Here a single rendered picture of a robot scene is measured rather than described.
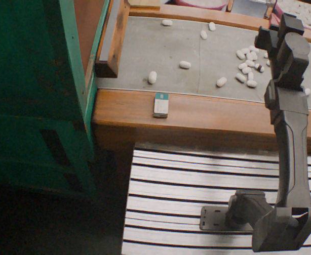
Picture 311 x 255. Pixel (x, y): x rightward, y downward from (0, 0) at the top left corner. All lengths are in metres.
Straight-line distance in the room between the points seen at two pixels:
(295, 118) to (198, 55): 0.55
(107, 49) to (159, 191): 0.40
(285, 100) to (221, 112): 0.38
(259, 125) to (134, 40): 0.46
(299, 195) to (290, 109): 0.16
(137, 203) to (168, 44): 0.49
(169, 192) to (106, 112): 0.27
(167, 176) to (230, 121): 0.22
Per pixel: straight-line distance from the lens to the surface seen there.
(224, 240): 0.97
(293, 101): 0.65
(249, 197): 0.81
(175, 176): 0.99
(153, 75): 1.02
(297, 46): 0.64
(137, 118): 0.94
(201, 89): 1.04
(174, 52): 1.10
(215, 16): 1.21
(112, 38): 0.98
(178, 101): 0.98
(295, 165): 0.59
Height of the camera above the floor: 1.60
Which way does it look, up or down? 63 degrees down
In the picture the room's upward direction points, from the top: 6 degrees clockwise
